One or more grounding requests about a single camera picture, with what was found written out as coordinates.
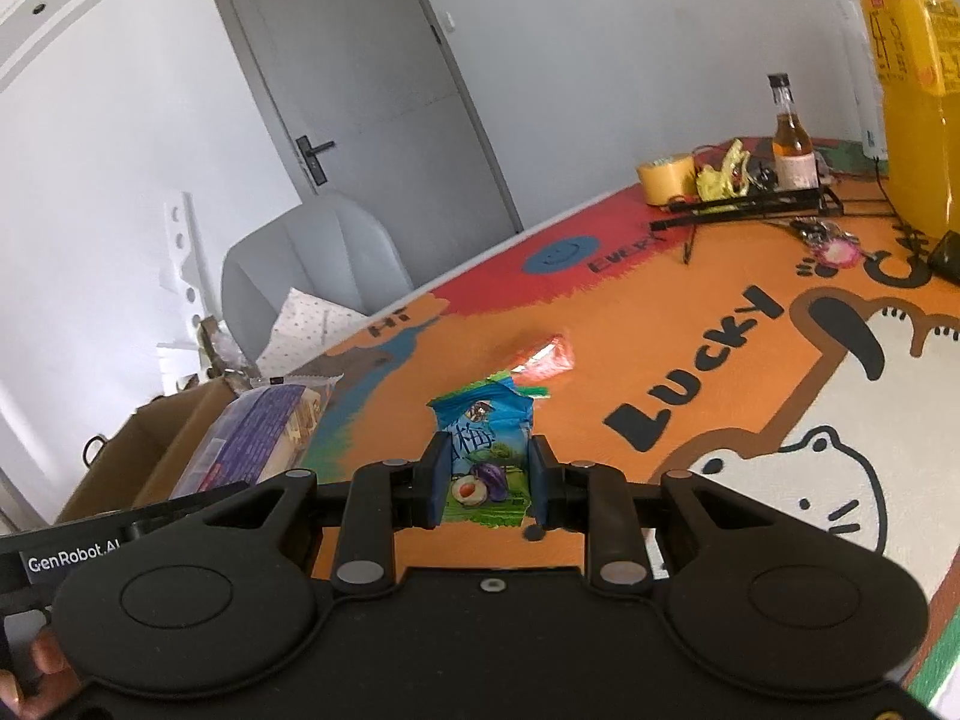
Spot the blue plum snack packet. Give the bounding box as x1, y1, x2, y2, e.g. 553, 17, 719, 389
428, 372, 547, 528

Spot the purple bread package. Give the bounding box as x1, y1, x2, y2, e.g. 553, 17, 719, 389
169, 376, 340, 499

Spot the person's left hand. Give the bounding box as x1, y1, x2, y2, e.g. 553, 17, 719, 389
0, 628, 82, 720

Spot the orange jelly packet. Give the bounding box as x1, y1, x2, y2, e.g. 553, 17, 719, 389
509, 333, 576, 387

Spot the cardboard box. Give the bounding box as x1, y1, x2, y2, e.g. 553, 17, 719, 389
55, 379, 238, 523

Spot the white dotted cushion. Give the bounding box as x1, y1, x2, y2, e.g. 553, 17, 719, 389
256, 288, 368, 377

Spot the grey chair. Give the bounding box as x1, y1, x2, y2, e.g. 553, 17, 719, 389
220, 192, 413, 359

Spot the colourful cartoon table mat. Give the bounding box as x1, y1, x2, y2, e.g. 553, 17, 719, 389
299, 135, 960, 714

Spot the yellow tape roll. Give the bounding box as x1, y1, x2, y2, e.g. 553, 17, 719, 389
636, 153, 697, 206

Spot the yellow crumpled wrapper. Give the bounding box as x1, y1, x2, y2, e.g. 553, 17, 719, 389
695, 138, 750, 202

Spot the grey door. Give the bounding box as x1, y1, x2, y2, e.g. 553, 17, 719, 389
206, 0, 524, 238

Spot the small amber glass bottle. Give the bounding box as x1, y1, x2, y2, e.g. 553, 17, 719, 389
768, 73, 820, 190

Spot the black flat device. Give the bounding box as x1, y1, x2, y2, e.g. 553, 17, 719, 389
928, 231, 960, 284

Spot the large yellow juice bottle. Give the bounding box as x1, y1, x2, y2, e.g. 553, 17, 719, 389
859, 0, 958, 239

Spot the white perforated bracket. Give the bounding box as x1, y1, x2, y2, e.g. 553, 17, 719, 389
156, 192, 210, 392

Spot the pink keychain with keys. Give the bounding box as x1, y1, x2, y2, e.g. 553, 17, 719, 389
789, 218, 862, 268

